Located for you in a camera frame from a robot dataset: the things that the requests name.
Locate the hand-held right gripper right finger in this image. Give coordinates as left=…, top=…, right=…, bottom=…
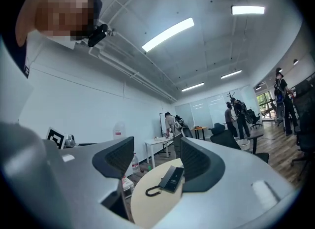
left=152, top=136, right=300, bottom=229

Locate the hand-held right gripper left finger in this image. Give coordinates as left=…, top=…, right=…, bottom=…
left=49, top=136, right=135, bottom=229

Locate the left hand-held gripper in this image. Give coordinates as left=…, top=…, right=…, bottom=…
left=46, top=126, right=77, bottom=150

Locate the black desk telephone handset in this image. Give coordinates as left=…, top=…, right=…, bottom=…
left=158, top=165, right=178, bottom=191

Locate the black box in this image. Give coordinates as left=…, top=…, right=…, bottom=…
left=161, top=166, right=185, bottom=194

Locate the white mesh basket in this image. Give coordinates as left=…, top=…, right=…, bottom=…
left=237, top=139, right=251, bottom=152

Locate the black office chair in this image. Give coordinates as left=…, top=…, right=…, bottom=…
left=246, top=109, right=262, bottom=129
left=208, top=122, right=269, bottom=164

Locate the clear water bottle red label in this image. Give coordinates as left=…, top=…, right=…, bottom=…
left=131, top=152, right=141, bottom=174

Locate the orange table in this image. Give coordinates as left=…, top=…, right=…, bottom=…
left=191, top=126, right=209, bottom=141

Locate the large water jug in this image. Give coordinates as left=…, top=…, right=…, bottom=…
left=113, top=122, right=126, bottom=140

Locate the person's white shirt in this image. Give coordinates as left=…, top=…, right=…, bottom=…
left=0, top=30, right=84, bottom=125

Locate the black tree-shaped rack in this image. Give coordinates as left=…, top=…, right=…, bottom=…
left=226, top=91, right=239, bottom=103

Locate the white table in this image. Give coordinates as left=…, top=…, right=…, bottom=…
left=144, top=136, right=174, bottom=168

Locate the long ceiling light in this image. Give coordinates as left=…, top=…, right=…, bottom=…
left=181, top=82, right=205, bottom=92
left=220, top=69, right=243, bottom=80
left=142, top=17, right=195, bottom=53
left=230, top=5, right=266, bottom=16

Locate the person's head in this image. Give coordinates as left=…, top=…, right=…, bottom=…
left=16, top=0, right=103, bottom=44

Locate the black telephone cord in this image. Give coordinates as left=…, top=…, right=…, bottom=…
left=145, top=185, right=163, bottom=197

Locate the black head-worn camera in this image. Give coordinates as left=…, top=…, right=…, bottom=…
left=87, top=23, right=109, bottom=48

